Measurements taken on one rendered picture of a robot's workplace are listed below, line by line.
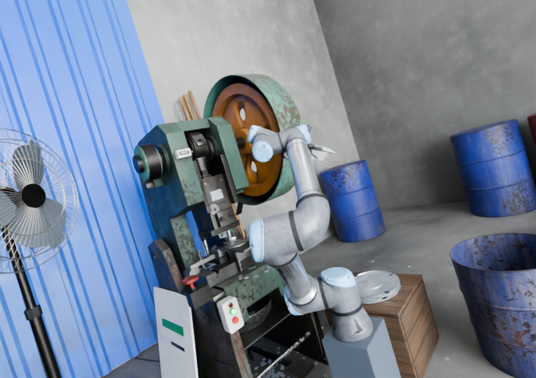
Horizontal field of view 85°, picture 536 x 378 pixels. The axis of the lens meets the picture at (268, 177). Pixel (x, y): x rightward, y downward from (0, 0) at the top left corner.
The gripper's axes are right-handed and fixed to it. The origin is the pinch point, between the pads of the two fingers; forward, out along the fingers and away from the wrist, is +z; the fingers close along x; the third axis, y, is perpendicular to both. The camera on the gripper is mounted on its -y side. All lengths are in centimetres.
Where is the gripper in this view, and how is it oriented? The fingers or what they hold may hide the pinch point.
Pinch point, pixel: (328, 154)
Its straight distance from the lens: 128.4
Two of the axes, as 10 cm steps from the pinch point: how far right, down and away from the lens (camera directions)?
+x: 2.2, -0.8, -9.7
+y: -2.6, 9.5, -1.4
